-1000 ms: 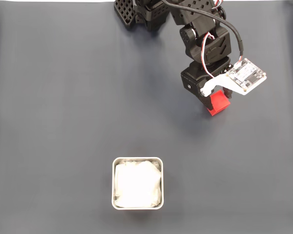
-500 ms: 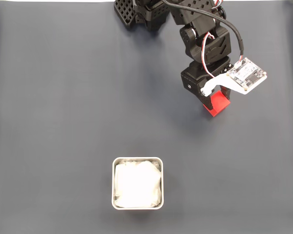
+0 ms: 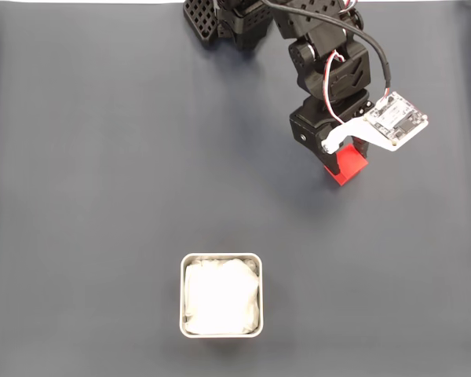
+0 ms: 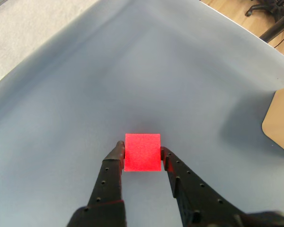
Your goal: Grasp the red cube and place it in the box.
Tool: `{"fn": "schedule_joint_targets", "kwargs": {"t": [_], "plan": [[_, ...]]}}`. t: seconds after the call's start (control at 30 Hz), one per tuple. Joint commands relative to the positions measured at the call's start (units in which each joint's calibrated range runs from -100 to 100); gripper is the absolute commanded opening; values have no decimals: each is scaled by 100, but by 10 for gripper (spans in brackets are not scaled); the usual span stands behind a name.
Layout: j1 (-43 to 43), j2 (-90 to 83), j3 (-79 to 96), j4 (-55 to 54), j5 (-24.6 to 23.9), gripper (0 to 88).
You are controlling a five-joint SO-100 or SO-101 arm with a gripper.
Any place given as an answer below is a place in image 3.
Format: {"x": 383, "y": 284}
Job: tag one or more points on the red cube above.
{"x": 351, "y": 167}

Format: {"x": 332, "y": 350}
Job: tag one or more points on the square metal box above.
{"x": 181, "y": 298}

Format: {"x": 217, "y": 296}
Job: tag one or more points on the white tissue paper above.
{"x": 220, "y": 294}

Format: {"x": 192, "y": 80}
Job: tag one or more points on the dark grey table mat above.
{"x": 82, "y": 157}

